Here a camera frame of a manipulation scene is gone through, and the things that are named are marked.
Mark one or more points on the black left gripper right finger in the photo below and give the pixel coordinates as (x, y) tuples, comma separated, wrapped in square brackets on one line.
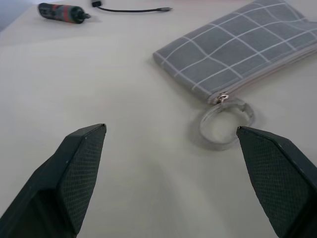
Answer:
[(277, 178)]

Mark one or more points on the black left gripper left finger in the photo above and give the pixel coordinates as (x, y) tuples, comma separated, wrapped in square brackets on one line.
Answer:
[(57, 178)]

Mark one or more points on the dark tool with red bands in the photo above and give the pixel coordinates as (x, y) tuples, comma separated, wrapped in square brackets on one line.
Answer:
[(59, 13)]

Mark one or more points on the grey checked zipper pouch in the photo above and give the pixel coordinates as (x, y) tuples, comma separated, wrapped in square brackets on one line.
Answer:
[(223, 49)]

